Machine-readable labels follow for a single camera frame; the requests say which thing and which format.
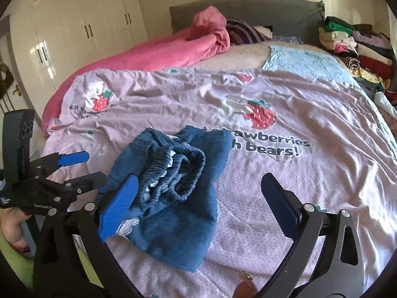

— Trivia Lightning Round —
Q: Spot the lime green cloth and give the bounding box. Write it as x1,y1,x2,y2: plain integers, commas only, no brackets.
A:
0,233,41,290

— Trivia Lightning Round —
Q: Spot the light blue blanket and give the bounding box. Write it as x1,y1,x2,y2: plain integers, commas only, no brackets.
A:
262,45,363,83

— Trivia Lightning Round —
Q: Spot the pink strawberry printed bedsheet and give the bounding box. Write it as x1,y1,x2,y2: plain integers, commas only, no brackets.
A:
42,45,397,298

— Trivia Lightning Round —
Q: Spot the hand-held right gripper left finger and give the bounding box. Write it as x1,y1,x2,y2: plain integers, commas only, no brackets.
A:
33,174,144,298

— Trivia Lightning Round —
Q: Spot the pile of folded clothes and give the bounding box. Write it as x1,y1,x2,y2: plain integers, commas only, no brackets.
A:
318,15,397,92

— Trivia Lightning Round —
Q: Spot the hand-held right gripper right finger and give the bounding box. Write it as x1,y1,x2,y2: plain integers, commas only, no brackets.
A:
261,172,365,298

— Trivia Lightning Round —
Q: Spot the person's left hand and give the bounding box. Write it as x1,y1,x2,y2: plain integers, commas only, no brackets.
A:
0,209,35,253

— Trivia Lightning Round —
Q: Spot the cream wardrobe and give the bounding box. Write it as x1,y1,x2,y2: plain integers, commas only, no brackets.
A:
9,0,149,125

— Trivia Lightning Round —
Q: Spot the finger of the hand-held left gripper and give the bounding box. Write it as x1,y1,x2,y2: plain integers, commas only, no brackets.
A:
64,172,108,195
31,150,91,176

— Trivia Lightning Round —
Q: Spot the pink quilt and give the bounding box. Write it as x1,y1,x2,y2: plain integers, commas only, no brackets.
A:
42,5,231,137

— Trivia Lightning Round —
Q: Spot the white plastic bag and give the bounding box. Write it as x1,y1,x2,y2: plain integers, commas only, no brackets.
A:
374,91,397,119

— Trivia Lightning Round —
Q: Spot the purple striped pillow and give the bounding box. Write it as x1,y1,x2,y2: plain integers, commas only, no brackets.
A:
226,19,273,45

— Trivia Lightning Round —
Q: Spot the blue denim pants lace trim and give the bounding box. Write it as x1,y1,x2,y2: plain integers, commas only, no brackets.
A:
95,125,233,273

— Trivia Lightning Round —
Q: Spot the grey headboard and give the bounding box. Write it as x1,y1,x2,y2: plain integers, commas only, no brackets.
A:
169,0,326,39

